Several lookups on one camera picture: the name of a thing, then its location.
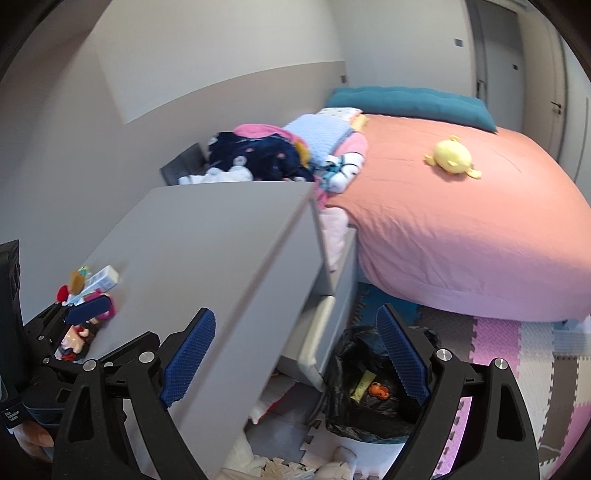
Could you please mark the bed with salmon cover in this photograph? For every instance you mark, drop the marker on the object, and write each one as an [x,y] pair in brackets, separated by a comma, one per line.
[461,230]

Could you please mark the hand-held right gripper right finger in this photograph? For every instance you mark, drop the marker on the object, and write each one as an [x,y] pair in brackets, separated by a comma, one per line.
[401,355]

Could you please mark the pink folded cloth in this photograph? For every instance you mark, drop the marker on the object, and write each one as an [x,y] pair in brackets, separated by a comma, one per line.
[355,145]

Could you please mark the grey desk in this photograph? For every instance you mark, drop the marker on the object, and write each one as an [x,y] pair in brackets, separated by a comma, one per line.
[207,240]

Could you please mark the pink grey foam puzzle mat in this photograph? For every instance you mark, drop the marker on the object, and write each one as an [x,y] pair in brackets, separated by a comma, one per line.
[521,341]

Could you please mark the small doll figure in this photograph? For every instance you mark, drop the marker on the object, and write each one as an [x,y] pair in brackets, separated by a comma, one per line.
[76,339]

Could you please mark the white crumpled papers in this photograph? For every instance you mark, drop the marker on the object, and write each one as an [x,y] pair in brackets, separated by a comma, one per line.
[272,466]

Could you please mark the black trash bag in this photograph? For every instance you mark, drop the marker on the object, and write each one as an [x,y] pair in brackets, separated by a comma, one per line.
[360,415]

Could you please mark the red small toy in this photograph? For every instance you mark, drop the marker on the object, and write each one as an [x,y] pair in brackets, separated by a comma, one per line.
[63,292]

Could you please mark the person's left hand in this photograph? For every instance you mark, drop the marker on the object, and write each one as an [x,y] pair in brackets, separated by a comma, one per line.
[30,441]

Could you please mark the white small box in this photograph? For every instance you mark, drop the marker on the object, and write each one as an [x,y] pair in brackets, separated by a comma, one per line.
[106,276]

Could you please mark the yellow wrapper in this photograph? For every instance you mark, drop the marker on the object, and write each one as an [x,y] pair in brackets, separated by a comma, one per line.
[361,385]

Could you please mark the white dotted pillow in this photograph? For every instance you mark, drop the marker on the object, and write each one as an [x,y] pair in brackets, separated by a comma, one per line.
[339,112]

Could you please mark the beige wardrobe door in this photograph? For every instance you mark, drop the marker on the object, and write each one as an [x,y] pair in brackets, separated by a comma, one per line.
[545,69]

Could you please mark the pale pink cloth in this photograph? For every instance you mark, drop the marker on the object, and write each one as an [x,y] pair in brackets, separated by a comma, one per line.
[334,230]

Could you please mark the navy patterned blanket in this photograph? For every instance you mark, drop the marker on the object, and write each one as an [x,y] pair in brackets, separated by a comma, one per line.
[258,157]

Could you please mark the yellow green blue toy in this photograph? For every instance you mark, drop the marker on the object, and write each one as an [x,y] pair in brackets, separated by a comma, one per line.
[79,279]

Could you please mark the light blue knitted blanket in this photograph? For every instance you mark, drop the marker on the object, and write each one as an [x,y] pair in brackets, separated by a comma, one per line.
[318,134]

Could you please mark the white rolled cloth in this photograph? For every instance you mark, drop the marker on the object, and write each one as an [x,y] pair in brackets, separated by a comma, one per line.
[344,177]

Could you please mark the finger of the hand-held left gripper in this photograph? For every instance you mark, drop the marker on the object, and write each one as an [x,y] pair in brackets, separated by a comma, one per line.
[90,311]
[57,369]

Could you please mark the orange plastic piece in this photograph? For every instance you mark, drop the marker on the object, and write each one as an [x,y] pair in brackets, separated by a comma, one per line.
[379,390]

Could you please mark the grey room door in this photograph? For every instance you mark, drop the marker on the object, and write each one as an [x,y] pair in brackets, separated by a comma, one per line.
[503,69]

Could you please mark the grey drawer cabinet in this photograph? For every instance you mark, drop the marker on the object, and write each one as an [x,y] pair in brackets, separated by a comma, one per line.
[341,272]

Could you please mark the yellow plush toy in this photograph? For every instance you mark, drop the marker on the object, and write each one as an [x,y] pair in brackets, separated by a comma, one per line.
[450,157]

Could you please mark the teal long pillow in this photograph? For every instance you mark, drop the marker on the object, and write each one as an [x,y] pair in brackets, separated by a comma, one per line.
[406,101]

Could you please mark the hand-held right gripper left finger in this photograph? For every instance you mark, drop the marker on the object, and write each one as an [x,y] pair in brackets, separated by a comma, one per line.
[189,355]

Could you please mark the pink plastic toy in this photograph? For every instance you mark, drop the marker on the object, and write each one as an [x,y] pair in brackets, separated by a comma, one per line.
[105,313]

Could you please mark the white plush cloth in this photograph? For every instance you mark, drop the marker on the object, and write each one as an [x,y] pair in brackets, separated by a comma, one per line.
[226,175]

